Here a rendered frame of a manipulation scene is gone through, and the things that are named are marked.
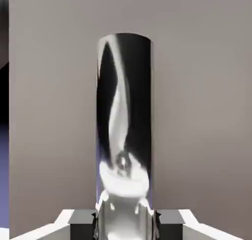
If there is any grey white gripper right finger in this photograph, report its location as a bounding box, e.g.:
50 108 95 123
154 209 246 240

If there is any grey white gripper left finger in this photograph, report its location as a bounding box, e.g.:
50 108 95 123
9 209 98 240

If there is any shiny dark curved metal handle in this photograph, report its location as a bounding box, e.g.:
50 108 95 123
95 32 154 240

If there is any grey painted cabinet door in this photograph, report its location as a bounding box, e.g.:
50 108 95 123
8 0 252 240

